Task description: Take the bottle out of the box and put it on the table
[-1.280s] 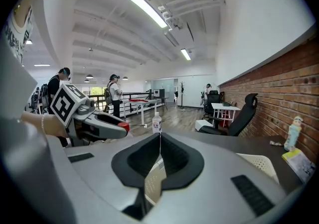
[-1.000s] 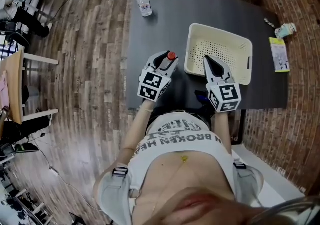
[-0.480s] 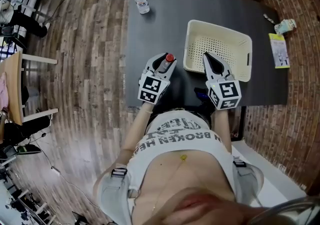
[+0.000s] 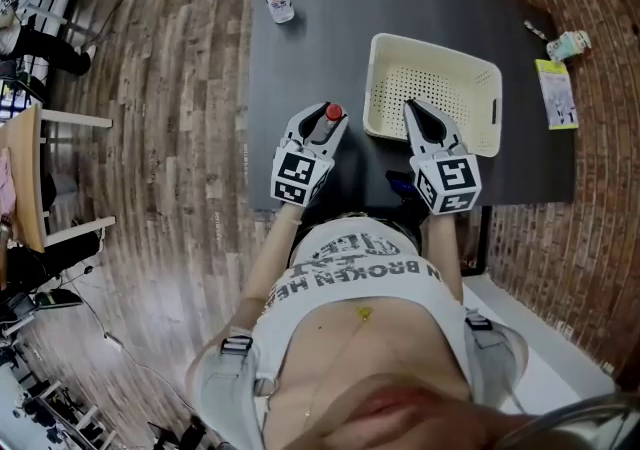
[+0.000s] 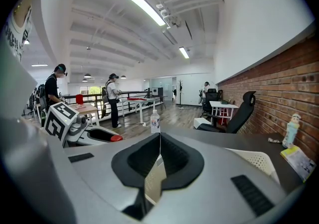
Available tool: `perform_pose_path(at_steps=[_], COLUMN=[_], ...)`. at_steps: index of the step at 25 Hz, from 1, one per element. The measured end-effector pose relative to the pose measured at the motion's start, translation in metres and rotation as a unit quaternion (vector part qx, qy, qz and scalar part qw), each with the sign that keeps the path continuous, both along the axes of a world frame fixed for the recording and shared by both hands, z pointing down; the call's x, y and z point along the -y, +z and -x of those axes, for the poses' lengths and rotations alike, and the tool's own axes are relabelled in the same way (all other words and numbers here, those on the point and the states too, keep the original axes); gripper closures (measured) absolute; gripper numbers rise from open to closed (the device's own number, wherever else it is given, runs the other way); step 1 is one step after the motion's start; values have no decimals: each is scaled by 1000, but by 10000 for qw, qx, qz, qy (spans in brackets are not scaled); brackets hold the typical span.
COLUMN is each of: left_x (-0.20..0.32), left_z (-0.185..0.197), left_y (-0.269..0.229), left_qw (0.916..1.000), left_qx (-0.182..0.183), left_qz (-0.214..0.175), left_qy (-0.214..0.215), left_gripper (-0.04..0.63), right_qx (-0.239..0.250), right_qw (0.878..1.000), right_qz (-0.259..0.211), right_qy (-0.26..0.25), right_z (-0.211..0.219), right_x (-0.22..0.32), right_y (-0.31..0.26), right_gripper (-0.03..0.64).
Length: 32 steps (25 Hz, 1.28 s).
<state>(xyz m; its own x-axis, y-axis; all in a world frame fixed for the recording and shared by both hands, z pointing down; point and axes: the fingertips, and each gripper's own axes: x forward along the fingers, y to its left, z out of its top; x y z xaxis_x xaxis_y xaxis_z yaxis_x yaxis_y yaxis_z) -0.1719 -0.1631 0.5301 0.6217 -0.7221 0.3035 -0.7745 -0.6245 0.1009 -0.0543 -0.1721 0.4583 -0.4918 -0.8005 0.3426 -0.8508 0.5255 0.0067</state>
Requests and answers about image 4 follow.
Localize person's light denim overalls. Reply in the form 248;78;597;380
192;307;530;450

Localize yellow-green book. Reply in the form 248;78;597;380
533;57;580;132

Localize person's right forearm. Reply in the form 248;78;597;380
427;210;465;302

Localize pink paper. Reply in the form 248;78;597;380
0;146;17;219

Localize small red-capped bottle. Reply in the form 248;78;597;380
313;102;347;142

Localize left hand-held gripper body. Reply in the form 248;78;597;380
269;136;336;209

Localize person's neck and chest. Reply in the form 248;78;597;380
264;297;474;419

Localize patterned lanyard strap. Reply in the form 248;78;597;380
523;19;551;42

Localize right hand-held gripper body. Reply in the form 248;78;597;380
408;141;484;217

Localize person's head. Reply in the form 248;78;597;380
267;372;640;450

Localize black and green object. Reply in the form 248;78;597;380
34;287;85;310

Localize cream perforated plastic basket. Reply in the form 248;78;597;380
362;32;504;158

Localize floor cable with white adapter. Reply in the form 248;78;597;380
74;287;196;412

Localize thin gold necklace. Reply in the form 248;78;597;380
302;306;381;419

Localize black device with blue light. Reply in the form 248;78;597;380
384;169;419;197

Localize white side desk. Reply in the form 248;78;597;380
462;275;619;414

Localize wooden desk with white frame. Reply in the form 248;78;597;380
0;105;117;254

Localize person's white printed top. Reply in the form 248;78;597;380
252;215;474;379

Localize person's left forearm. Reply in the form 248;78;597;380
242;202;304;304

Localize dark grey table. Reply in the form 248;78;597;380
247;0;576;213

